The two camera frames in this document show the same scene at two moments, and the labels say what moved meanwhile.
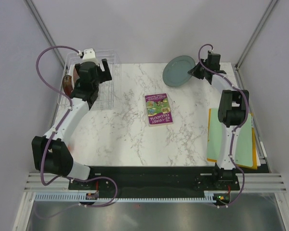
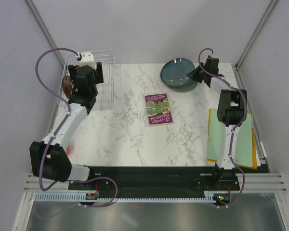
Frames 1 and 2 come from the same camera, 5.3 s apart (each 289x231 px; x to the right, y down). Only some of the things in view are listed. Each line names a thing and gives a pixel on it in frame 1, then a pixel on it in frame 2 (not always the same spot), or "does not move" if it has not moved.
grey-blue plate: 176,73 -> 190,85
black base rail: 212,179 does not move
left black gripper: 105,76 -> 98,73
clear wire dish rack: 110,92 does not move
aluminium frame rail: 275,182 does not move
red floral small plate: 67,81 does not move
